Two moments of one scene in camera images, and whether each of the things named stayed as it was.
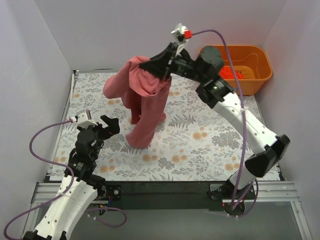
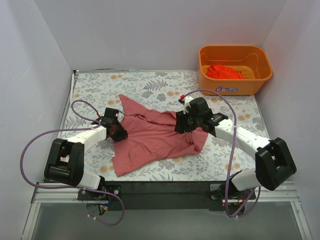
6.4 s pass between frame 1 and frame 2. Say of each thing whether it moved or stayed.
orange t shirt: stayed
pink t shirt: moved
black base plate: stayed
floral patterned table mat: stayed
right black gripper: moved
